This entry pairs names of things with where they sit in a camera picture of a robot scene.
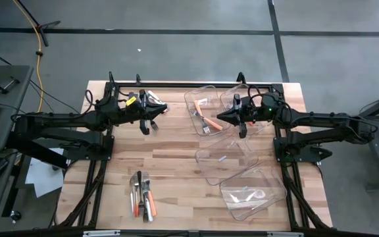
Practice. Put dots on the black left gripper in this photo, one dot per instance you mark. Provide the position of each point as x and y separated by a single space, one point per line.
137 113

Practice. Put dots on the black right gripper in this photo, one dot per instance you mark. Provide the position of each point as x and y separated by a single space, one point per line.
252 112

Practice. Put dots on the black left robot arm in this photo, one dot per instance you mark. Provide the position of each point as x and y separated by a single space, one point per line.
61 118

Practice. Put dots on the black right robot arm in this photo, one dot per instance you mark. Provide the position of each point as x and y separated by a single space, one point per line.
324 119

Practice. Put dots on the clear plastic bin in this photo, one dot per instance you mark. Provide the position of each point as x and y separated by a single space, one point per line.
191 95
268 197
209 171
225 98

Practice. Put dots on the yellow tape tag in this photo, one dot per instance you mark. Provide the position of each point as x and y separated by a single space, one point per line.
131 101

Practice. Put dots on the black desk leg beam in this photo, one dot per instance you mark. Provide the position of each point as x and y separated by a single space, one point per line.
35 149

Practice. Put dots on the white paper sheet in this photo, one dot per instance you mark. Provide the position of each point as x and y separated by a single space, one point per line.
41 179

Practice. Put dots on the black tripod stand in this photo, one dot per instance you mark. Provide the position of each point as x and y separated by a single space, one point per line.
49 24

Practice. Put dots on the grey office desk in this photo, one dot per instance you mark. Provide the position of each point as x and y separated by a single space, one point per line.
15 98

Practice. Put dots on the black aluminium table frame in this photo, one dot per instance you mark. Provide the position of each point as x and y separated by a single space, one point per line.
176 85

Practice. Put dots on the black frame hook bracket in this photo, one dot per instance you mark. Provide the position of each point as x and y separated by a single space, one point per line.
138 79
241 78

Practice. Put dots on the silver metal bracket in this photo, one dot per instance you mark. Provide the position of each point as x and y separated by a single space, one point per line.
285 234
100 233

